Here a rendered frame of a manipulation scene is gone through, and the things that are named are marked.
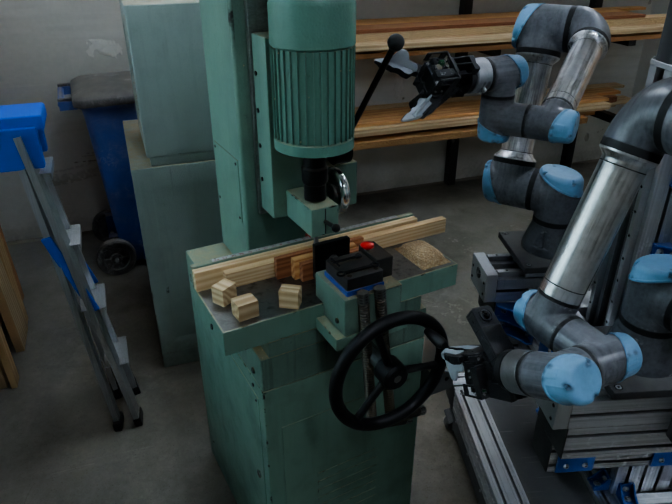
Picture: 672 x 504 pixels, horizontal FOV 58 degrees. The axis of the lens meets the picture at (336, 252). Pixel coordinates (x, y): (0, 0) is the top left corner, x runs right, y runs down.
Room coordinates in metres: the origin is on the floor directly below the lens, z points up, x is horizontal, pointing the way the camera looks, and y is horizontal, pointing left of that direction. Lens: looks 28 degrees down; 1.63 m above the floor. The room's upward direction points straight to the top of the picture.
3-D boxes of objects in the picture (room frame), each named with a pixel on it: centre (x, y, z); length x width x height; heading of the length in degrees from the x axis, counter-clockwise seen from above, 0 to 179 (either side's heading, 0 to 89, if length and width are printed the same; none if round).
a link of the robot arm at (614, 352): (0.80, -0.43, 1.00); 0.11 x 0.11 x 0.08; 26
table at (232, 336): (1.19, -0.01, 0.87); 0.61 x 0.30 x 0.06; 118
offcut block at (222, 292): (1.12, 0.24, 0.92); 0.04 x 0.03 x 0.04; 145
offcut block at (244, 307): (1.07, 0.19, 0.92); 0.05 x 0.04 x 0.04; 122
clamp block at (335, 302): (1.12, -0.05, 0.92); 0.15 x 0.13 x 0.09; 118
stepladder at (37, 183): (1.74, 0.87, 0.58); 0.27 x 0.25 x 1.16; 110
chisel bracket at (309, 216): (1.31, 0.06, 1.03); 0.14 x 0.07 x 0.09; 28
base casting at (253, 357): (1.40, 0.11, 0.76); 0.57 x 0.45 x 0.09; 28
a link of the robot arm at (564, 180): (1.53, -0.60, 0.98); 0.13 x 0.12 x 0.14; 59
